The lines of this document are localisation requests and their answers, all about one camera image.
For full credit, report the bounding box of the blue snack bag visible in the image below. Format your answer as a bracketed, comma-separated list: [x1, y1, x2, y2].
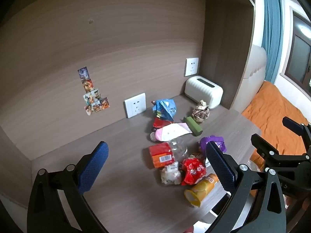
[152, 98, 176, 122]

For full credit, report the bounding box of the orange red box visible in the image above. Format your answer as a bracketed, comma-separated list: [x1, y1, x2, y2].
[149, 142, 175, 168]

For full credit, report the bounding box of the white wall socket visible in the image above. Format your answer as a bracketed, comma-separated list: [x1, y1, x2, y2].
[185, 58, 199, 77]
[124, 93, 146, 118]

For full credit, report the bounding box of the pink white tube packet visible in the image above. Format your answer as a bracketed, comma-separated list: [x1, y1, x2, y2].
[150, 123, 191, 142]

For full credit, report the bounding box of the bed with orange cover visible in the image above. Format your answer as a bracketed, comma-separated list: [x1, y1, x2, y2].
[241, 81, 311, 156]

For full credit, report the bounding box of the cluster of cartoon stickers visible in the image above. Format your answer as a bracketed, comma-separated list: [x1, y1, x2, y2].
[78, 66, 110, 116]

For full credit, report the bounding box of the white ribbed tissue box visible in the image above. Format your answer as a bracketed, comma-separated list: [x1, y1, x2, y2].
[184, 76, 223, 109]

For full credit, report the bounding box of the wooden desk hutch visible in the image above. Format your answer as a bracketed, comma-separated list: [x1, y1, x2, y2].
[0, 0, 258, 209]

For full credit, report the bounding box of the white padded headboard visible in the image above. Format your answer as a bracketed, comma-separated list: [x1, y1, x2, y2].
[239, 44, 267, 113]

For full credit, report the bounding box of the green packet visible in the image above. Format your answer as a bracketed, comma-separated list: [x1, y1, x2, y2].
[183, 116, 203, 136]

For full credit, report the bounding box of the dark framed window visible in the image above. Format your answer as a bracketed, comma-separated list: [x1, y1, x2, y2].
[284, 8, 311, 85]

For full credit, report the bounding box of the blue curtain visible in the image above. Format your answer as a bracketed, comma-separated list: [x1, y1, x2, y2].
[261, 0, 283, 85]

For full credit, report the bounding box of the purple wrapper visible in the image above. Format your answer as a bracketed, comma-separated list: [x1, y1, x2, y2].
[199, 135, 226, 154]

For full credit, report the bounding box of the orange white wrapper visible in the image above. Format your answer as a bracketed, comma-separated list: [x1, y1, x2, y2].
[190, 152, 212, 168]

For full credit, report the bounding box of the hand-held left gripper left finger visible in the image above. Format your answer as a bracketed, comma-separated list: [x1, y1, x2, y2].
[27, 141, 110, 233]

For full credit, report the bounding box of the red snack bag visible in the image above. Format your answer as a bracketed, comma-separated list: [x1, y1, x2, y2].
[181, 158, 207, 185]

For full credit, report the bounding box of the brown paper ball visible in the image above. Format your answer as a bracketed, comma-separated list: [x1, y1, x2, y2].
[192, 100, 210, 122]

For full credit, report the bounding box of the small red packet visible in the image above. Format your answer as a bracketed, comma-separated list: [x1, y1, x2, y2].
[152, 118, 170, 131]

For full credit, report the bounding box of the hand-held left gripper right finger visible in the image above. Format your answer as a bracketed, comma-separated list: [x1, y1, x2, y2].
[205, 141, 288, 233]

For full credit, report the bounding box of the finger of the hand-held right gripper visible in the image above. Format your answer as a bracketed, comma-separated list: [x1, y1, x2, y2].
[251, 133, 311, 168]
[282, 117, 311, 148]

